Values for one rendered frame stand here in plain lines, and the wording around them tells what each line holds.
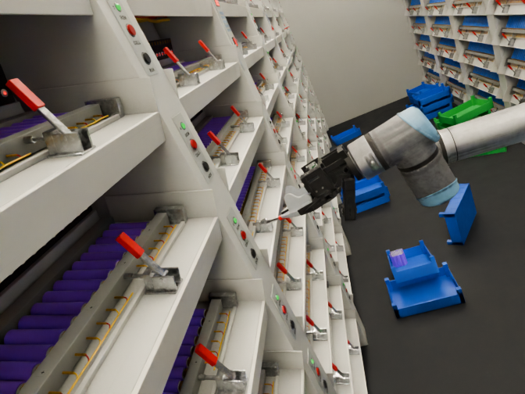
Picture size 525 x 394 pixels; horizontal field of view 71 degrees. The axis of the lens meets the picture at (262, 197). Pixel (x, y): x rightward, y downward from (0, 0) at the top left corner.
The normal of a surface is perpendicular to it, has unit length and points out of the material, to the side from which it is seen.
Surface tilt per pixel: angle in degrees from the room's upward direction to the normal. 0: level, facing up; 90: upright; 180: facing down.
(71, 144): 90
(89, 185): 108
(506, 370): 0
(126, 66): 90
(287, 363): 90
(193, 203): 90
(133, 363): 18
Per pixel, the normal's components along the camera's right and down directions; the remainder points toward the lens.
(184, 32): -0.11, 0.44
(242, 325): -0.12, -0.90
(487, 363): -0.42, -0.83
